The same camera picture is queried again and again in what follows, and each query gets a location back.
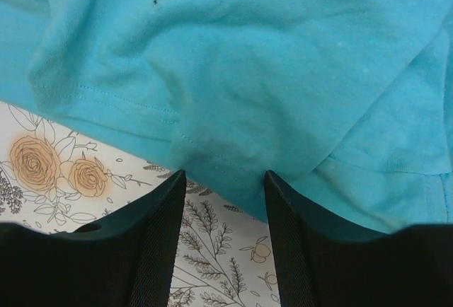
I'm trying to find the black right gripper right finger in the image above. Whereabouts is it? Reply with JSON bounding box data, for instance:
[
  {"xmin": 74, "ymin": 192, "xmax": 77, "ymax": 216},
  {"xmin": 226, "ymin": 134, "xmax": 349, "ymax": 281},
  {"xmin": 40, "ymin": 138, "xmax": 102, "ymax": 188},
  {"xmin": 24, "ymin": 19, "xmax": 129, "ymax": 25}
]
[{"xmin": 264, "ymin": 171, "xmax": 452, "ymax": 306}]

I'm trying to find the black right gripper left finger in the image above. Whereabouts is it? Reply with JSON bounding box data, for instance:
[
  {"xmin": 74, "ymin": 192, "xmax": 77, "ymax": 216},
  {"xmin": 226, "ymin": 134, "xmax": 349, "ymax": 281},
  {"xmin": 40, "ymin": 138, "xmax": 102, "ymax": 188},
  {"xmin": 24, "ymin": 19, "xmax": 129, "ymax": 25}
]
[{"xmin": 1, "ymin": 171, "xmax": 186, "ymax": 306}]

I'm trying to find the teal t shirt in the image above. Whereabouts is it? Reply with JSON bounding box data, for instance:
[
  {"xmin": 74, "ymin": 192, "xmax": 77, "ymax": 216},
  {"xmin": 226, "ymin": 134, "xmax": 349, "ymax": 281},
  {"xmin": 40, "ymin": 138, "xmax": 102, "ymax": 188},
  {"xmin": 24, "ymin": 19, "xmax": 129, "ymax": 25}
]
[{"xmin": 1, "ymin": 0, "xmax": 452, "ymax": 233}]

